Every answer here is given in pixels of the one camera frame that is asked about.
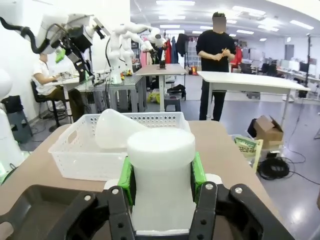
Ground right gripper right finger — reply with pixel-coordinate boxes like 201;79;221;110
188;151;266;240

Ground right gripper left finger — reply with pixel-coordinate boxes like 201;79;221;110
59;155;138;240

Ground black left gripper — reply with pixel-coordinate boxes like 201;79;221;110
51;26;94;84

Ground white wide-cap plastic bottle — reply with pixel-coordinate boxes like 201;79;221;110
126;128;197;236

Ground seated person white shirt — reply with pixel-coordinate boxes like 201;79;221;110
31;53;85;122

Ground black swivel chair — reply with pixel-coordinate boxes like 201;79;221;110
30;79;65;132

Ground white perforated plastic basket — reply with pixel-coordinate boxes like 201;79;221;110
47;111;192;182

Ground green printed carton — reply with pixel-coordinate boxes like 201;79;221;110
233;136;264;174

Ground dark brown plastic tray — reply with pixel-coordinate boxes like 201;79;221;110
0;184;296;240

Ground white plastic conical flask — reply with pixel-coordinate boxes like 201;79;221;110
95;108;161;151

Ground wooden top standing table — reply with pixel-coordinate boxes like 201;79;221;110
134;63;188;113

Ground yellow plastic bag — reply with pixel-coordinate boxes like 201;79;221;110
147;91;161;104

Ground hanging red garment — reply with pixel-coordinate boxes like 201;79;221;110
163;37;174;65

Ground brown cardboard box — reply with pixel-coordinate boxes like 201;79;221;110
247;114;285;149

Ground grey plastic stool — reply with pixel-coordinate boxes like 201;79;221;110
163;96;182;113

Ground hanging black garment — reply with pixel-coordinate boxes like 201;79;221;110
174;33;189;58

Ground white side table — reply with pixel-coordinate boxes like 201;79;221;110
196;70;311;126

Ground standing person in black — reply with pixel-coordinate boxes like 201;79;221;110
195;11;237;123

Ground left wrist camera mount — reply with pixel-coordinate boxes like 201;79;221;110
91;16;111;40

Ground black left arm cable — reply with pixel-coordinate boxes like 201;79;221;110
0;16;63;55

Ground aluminium frame workbench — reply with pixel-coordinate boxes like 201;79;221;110
59;72;146;121

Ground black cable coil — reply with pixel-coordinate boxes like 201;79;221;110
257;157;291;180

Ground black camera tripod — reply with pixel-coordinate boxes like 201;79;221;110
298;32;316;99

